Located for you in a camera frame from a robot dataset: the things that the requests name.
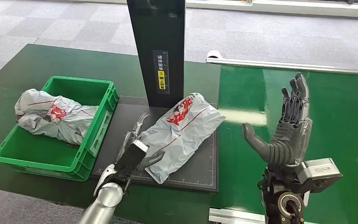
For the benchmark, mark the green plastic crate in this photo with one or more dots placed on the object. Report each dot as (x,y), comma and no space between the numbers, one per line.
(43,153)

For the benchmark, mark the white wall ledge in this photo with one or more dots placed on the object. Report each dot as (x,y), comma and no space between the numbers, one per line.
(290,9)

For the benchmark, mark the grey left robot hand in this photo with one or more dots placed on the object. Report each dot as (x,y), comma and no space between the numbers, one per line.
(129,139)

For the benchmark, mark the white conveyor roller end cap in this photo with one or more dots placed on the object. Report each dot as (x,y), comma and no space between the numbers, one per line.
(213,54)

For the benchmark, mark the grey crumpled poly mailer package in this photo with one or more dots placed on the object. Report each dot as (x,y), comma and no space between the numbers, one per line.
(58,119)

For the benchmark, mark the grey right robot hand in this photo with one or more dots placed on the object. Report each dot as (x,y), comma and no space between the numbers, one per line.
(290,136)

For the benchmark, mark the grey poly mailer red print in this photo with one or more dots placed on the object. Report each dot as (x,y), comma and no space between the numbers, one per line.
(185,133)

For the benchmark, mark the green conveyor belt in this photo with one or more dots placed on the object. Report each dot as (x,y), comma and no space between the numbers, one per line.
(345,123)

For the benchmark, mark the black inbound scanner machine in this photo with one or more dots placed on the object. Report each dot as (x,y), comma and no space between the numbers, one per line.
(160,31)

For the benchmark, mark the black yellow label sticker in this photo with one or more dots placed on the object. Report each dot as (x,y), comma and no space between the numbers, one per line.
(161,74)

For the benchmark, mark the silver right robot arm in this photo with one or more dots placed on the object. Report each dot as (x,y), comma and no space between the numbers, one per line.
(274,191)

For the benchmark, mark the long aluminium conveyor side rail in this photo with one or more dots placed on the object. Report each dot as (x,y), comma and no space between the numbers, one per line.
(290,65)

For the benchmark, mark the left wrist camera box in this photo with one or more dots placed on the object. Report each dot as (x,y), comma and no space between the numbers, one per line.
(131,160)

